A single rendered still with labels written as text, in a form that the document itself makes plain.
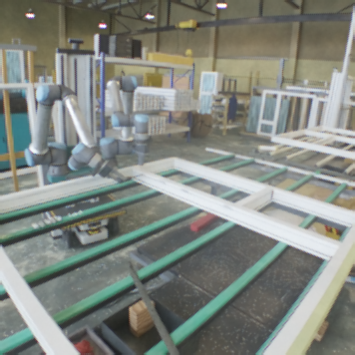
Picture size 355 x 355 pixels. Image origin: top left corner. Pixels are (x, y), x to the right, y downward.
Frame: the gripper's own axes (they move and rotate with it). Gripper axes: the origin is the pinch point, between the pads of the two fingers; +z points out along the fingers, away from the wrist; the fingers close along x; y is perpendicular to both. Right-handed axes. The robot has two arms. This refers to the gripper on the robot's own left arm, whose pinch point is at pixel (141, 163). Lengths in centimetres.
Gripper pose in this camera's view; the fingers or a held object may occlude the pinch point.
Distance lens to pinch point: 206.2
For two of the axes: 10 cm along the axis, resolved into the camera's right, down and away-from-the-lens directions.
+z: -0.6, 9.5, 3.2
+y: -6.7, 2.0, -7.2
